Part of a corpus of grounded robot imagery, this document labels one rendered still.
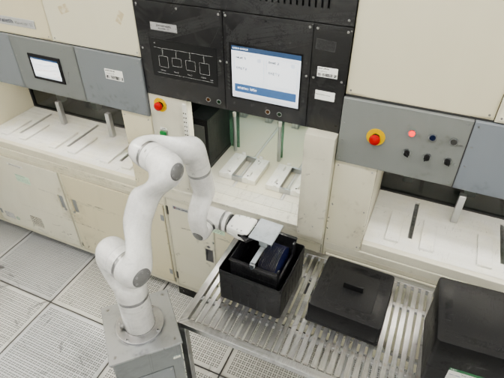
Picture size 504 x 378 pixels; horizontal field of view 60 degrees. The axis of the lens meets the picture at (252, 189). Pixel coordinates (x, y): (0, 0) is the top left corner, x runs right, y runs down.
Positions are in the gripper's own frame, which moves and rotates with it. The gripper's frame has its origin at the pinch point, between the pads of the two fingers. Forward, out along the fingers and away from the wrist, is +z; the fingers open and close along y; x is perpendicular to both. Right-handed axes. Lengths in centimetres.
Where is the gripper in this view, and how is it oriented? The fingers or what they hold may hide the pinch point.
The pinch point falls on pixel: (265, 234)
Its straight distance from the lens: 173.4
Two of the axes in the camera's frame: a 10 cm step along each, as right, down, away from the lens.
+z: 9.0, 2.7, -3.4
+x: 0.0, -7.9, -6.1
